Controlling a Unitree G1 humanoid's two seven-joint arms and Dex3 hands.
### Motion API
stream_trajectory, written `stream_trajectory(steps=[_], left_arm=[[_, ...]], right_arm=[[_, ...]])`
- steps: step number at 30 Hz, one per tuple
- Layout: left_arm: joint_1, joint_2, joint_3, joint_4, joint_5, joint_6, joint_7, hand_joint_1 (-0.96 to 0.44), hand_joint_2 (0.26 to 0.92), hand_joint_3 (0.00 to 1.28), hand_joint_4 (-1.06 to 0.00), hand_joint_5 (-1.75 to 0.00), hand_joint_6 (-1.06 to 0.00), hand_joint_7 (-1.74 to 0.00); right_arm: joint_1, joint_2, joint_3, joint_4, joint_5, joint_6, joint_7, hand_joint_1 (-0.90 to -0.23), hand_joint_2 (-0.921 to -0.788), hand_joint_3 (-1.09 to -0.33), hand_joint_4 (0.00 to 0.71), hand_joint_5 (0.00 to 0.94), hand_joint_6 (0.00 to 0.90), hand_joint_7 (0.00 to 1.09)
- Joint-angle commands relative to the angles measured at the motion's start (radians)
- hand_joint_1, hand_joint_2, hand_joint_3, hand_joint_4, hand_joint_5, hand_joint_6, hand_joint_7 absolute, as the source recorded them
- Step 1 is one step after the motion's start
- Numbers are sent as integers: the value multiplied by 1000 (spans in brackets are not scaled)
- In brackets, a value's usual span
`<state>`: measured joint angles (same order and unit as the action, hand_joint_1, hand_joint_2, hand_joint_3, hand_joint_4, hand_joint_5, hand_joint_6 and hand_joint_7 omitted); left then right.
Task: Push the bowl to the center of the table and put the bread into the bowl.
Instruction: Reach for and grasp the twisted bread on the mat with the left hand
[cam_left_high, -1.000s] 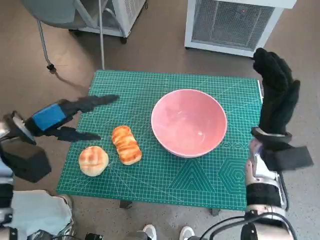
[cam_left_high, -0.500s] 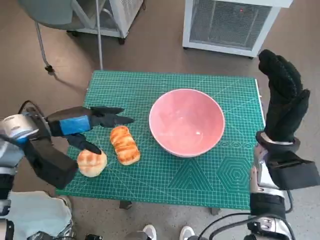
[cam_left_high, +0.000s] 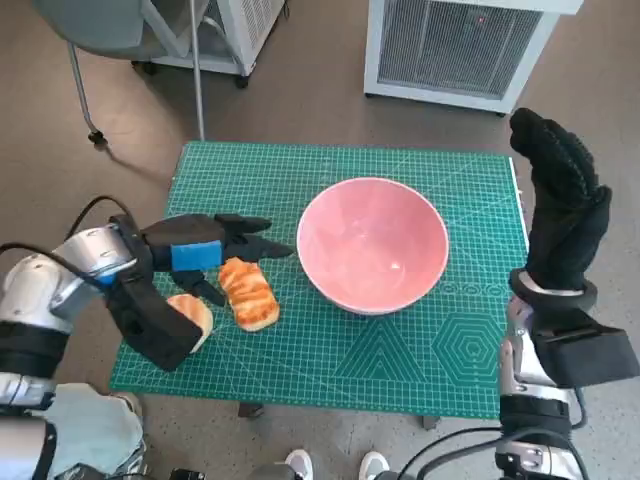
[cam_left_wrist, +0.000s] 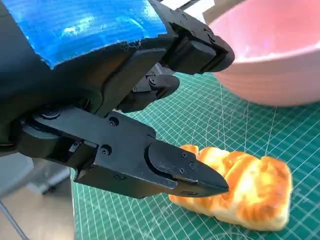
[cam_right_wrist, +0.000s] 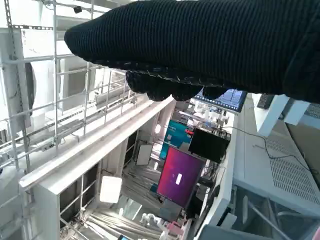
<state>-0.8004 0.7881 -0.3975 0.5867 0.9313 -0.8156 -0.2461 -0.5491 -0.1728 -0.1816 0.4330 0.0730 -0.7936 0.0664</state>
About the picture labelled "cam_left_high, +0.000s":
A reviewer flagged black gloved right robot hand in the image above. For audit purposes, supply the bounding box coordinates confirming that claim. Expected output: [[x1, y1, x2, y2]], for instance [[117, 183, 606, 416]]
[[508, 107, 614, 291]]

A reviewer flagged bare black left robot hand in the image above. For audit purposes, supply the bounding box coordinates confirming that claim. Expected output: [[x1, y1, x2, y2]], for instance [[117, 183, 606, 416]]
[[139, 213, 296, 307]]

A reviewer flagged round pale toy bread bun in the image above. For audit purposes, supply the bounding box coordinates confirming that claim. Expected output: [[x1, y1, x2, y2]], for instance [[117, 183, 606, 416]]
[[165, 293, 215, 355]]

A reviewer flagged orange striped toy bread loaf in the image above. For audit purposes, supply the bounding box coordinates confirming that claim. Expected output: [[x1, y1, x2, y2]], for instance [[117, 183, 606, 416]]
[[218, 257, 280, 333]]

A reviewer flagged pink bowl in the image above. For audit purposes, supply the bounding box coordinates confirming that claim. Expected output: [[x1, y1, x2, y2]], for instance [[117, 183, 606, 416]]
[[296, 177, 450, 316]]

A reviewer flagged green cutting mat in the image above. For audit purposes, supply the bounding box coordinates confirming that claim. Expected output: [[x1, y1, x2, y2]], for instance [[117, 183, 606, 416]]
[[108, 141, 534, 419]]

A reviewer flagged thin metal pole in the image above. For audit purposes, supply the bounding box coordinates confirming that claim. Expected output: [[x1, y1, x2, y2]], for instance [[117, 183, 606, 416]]
[[188, 0, 207, 142]]

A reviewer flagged white cabinet with mesh front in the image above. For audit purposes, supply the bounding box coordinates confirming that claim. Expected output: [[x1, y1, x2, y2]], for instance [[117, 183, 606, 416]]
[[363, 0, 586, 119]]

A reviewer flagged white wheeled cabinet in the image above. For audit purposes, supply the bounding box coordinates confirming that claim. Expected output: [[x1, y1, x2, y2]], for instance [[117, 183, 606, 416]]
[[130, 0, 291, 90]]

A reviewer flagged grey chair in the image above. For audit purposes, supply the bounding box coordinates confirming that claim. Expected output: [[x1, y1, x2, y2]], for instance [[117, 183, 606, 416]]
[[32, 0, 169, 147]]

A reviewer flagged white shoe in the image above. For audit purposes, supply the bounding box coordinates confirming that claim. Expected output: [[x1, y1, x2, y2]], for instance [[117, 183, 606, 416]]
[[359, 449, 390, 480], [284, 448, 315, 480]]

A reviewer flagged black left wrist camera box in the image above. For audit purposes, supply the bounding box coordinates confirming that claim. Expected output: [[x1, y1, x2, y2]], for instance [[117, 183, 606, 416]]
[[104, 272, 203, 372]]

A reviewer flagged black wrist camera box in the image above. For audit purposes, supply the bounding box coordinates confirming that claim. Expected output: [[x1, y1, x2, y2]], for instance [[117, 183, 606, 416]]
[[104, 272, 203, 372], [532, 304, 640, 389]]

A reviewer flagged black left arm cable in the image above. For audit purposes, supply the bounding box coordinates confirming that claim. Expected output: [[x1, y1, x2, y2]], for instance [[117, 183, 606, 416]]
[[0, 196, 134, 289]]

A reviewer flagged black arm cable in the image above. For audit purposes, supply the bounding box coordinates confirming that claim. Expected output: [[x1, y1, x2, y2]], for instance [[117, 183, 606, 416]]
[[0, 196, 134, 289], [399, 424, 501, 480]]

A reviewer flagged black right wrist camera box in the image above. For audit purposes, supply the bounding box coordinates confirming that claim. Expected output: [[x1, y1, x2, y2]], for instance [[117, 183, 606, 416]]
[[532, 304, 640, 389]]

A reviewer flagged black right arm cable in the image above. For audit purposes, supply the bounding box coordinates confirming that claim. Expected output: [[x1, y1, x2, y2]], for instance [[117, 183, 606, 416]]
[[399, 424, 501, 480]]

